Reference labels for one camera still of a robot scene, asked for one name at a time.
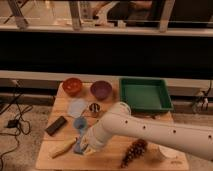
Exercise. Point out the green plastic tray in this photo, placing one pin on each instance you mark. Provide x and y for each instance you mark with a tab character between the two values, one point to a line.
145	95

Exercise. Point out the black power adapter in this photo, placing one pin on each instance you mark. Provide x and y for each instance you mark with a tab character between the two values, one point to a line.
12	123

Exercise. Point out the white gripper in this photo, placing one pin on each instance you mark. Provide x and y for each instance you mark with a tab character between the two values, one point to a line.
85	147

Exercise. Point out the translucent plastic lid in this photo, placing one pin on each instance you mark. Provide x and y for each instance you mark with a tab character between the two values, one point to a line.
77	107

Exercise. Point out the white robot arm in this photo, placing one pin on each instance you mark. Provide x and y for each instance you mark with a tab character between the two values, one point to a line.
117	120

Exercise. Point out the red bowl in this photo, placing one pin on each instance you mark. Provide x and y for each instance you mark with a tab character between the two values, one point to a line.
72	86

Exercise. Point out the blue sponge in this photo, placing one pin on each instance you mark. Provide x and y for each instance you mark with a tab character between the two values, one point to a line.
77	149

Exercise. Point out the wooden baguette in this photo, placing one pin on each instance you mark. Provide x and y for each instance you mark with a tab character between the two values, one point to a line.
62	148

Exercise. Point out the purple bowl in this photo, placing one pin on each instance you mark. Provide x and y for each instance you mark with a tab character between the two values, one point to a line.
101	89

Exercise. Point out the white round container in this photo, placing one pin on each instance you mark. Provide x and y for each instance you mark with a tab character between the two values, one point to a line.
164	153

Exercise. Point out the black rectangular block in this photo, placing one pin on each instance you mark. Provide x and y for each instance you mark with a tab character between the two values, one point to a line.
55	126

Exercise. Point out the dark grape bunch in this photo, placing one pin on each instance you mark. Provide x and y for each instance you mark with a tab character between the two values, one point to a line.
134	151

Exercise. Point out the blue plastic cup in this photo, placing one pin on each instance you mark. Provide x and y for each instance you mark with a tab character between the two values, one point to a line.
80	123

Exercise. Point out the small metal cup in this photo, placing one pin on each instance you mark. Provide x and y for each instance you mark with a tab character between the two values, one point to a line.
94	108

